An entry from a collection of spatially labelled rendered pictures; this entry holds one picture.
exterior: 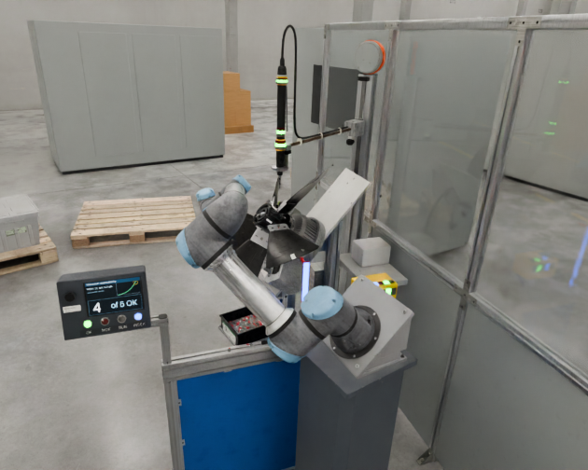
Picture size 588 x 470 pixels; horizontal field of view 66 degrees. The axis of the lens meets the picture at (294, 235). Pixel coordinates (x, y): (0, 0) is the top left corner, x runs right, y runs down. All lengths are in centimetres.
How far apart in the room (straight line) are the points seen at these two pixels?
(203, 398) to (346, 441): 61
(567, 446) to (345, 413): 77
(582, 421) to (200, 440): 139
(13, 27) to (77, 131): 679
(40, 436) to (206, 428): 114
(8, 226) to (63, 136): 295
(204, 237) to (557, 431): 136
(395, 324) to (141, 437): 167
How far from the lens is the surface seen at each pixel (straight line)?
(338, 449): 164
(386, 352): 150
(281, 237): 190
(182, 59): 757
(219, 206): 134
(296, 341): 139
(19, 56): 1384
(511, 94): 182
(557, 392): 185
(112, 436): 277
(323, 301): 136
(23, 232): 465
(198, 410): 195
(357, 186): 214
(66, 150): 737
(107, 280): 153
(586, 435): 183
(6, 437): 298
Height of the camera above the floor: 196
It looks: 24 degrees down
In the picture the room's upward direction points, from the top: 2 degrees clockwise
